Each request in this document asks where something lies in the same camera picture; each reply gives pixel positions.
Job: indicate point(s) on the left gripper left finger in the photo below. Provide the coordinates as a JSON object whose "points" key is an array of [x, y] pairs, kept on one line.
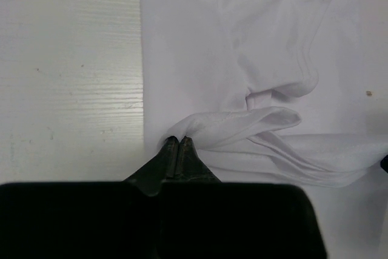
{"points": [[85, 219]]}

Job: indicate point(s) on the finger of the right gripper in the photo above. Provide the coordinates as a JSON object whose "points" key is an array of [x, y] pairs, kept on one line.
{"points": [[384, 164]]}

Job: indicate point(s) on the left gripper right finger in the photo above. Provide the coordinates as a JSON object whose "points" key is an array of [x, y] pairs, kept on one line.
{"points": [[211, 219]]}

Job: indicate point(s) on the white t-shirt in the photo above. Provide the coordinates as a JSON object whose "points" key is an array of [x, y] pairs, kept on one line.
{"points": [[273, 91]]}

